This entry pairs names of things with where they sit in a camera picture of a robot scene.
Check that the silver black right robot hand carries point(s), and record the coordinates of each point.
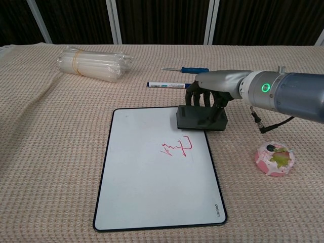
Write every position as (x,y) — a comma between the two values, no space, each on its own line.
(220,82)

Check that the grey whiteboard eraser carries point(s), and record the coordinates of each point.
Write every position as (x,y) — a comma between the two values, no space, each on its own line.
(197,119)

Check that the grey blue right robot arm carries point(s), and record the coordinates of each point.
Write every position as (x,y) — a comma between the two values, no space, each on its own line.
(291,91)

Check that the whiteboard marker with blue cap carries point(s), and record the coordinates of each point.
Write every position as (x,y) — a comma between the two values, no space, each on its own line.
(167,85)

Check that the pink toy donut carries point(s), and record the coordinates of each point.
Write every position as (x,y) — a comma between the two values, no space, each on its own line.
(274,162)

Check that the bundle of clear plastic tubes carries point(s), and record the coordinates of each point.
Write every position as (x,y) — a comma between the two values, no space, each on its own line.
(93,65)

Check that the yellow rubber band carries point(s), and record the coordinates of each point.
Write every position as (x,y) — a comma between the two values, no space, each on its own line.
(76,63)

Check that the beige waffle tablecloth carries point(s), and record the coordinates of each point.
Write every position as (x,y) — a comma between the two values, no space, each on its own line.
(50,152)

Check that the white partition post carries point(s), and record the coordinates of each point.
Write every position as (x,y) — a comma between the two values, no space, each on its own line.
(114,21)
(39,21)
(211,21)
(320,40)

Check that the white dry-erase board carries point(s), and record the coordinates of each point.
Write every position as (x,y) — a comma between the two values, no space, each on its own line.
(154,177)

